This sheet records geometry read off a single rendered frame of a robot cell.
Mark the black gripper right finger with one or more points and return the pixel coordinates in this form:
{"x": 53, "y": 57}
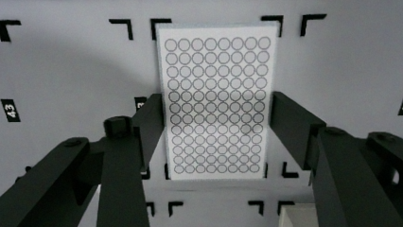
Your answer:
{"x": 348, "y": 192}

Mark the white deep-well plate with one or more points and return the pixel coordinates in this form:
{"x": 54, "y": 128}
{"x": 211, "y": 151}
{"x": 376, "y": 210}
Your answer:
{"x": 298, "y": 215}

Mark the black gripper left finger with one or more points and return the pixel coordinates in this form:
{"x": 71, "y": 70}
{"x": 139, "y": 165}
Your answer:
{"x": 47, "y": 196}

